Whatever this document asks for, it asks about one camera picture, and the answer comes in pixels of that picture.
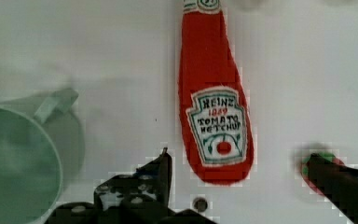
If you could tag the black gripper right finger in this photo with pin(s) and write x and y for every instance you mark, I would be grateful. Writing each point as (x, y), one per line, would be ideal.
(337, 182)

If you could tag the light red plush strawberry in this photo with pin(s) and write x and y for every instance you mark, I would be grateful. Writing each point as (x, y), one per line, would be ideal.
(304, 168)

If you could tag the green cup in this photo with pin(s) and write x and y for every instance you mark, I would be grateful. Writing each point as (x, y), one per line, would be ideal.
(41, 149)

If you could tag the red plush ketchup bottle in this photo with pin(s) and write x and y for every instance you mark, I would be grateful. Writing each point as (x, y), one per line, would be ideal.
(214, 114)

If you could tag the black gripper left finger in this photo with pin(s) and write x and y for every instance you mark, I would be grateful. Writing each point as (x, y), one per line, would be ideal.
(152, 180)

